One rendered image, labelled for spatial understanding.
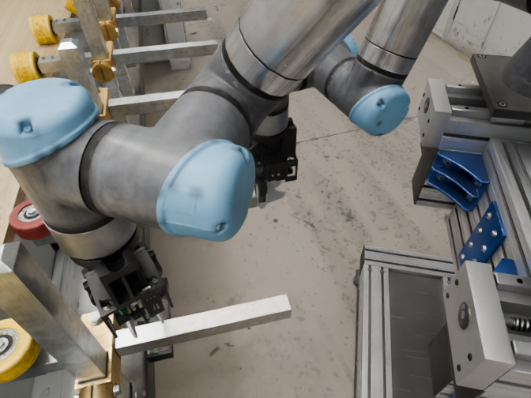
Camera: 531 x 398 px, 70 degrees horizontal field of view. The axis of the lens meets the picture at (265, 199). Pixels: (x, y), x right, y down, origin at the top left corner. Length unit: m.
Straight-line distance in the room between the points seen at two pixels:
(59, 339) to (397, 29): 0.54
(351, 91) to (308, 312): 1.17
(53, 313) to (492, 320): 0.50
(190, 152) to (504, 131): 0.74
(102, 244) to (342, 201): 1.69
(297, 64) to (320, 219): 1.60
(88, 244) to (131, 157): 0.12
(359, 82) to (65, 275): 0.82
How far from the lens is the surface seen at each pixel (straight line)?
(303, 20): 0.29
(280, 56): 0.31
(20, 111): 0.31
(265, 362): 1.51
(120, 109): 0.92
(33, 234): 0.79
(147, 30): 3.14
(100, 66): 1.09
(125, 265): 0.39
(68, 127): 0.30
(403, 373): 1.35
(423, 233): 1.96
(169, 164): 0.26
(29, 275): 0.44
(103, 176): 0.29
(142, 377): 0.79
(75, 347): 0.54
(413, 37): 0.54
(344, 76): 0.58
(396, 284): 1.49
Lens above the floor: 1.42
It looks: 47 degrees down
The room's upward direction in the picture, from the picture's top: straight up
